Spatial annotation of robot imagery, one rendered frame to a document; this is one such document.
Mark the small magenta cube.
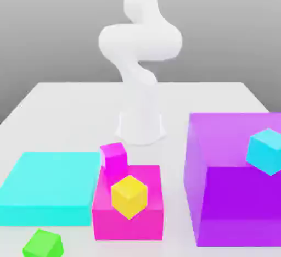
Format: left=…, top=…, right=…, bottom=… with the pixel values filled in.
left=99, top=142, right=129, bottom=182

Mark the small yellow cube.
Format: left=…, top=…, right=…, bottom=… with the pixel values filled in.
left=110, top=174, right=148, bottom=220

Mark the small light blue cube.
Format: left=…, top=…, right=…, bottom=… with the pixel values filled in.
left=245, top=127, right=281, bottom=176

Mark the small green cube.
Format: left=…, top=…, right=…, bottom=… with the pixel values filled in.
left=21, top=228, right=64, bottom=257

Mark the large pink box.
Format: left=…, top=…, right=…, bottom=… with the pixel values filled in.
left=91, top=164, right=164, bottom=242

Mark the large cyan box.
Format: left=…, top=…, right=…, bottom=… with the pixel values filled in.
left=0, top=150, right=102, bottom=227

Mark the large purple box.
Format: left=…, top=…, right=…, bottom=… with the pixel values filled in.
left=183, top=112, right=281, bottom=248

